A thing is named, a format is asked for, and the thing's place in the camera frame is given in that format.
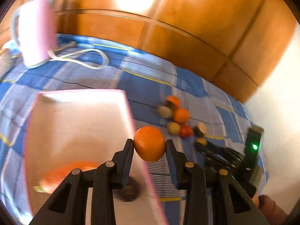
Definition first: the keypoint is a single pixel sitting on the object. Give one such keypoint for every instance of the orange carrot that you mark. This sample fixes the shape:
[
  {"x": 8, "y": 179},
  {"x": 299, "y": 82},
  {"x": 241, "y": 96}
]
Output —
[{"x": 51, "y": 180}]

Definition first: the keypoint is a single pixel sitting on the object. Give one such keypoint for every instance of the pink rimmed white tray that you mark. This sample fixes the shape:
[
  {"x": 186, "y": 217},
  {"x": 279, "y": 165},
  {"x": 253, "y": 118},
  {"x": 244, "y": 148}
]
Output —
[{"x": 67, "y": 126}]

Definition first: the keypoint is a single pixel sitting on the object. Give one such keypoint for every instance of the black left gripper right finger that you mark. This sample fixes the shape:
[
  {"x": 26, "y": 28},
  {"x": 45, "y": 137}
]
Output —
[{"x": 211, "y": 197}]

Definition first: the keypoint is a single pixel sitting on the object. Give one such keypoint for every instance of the pink electric kettle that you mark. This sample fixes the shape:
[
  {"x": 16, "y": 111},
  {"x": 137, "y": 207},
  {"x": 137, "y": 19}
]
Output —
[{"x": 33, "y": 27}]

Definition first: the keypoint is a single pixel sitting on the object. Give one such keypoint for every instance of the right hand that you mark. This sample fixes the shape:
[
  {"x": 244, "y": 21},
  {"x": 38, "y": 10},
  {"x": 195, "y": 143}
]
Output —
[{"x": 268, "y": 207}]

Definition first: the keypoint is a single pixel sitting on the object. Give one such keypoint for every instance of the orange with stem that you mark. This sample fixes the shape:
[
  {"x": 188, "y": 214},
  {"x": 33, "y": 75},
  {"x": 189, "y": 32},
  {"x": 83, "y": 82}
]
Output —
[{"x": 174, "y": 100}]

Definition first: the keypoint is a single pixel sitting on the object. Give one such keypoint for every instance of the red tomato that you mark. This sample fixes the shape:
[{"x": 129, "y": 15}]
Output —
[{"x": 185, "y": 131}]

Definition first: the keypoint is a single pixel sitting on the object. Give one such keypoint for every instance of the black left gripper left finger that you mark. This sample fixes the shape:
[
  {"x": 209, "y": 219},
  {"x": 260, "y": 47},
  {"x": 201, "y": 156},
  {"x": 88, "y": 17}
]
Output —
[{"x": 67, "y": 204}]

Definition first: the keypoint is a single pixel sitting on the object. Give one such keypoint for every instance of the wooden headboard panel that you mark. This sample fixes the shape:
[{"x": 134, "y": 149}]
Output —
[{"x": 234, "y": 44}]

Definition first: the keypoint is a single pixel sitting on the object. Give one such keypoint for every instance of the blue plaid bed cover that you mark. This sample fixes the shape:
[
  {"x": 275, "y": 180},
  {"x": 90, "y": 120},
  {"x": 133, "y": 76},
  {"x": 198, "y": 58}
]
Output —
[{"x": 146, "y": 79}]

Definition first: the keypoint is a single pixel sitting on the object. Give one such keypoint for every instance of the orange tangerine fruit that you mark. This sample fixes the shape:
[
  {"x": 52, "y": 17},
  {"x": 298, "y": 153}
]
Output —
[{"x": 149, "y": 144}]

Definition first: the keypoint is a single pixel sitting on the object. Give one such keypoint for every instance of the eggplant chunk pale cut face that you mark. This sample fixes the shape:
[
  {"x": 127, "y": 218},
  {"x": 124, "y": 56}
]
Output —
[{"x": 199, "y": 129}]

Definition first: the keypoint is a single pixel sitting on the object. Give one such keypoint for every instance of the yellow green lime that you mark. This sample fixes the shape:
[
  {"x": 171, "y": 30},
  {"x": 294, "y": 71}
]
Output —
[{"x": 174, "y": 128}]

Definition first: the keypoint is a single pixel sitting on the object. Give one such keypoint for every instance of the dark round eggplant slice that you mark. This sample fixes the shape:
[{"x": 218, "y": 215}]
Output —
[{"x": 130, "y": 191}]

